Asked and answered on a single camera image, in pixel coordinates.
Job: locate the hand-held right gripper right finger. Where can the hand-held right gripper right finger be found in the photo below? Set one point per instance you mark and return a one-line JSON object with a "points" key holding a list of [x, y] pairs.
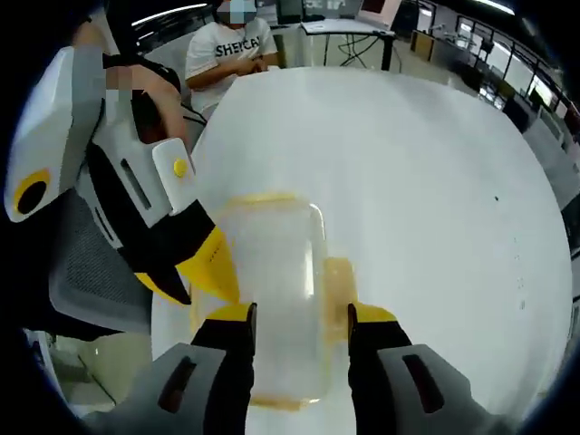
{"points": [[376, 371]]}

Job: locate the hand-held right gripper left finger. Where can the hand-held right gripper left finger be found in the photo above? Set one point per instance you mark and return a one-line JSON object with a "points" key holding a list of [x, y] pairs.
{"points": [[217, 371]]}

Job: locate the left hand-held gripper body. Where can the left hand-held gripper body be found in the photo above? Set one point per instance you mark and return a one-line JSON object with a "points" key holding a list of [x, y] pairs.
{"points": [[54, 136]]}

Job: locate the clear box with yellow plastic buckles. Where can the clear box with yellow plastic buckles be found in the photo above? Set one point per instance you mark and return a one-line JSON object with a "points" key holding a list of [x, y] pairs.
{"points": [[281, 272]]}

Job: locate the person's left hand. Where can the person's left hand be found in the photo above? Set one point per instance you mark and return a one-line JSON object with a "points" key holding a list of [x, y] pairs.
{"points": [[165, 109]]}

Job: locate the grey mesh office chair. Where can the grey mesh office chair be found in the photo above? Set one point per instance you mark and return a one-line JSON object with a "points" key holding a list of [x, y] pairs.
{"points": [[90, 272]]}

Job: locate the ceiling strip light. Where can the ceiling strip light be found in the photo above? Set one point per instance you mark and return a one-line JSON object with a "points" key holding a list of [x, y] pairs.
{"points": [[163, 17]]}

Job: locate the white desk with black legs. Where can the white desk with black legs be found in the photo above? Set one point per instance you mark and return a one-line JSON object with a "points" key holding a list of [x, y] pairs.
{"points": [[344, 26]]}

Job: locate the grey office partition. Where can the grey office partition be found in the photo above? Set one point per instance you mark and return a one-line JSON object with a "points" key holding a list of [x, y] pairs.
{"points": [[550, 149]]}

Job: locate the brown cardboard box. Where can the brown cardboard box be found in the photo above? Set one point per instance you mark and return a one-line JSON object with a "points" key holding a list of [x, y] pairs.
{"points": [[423, 45]]}

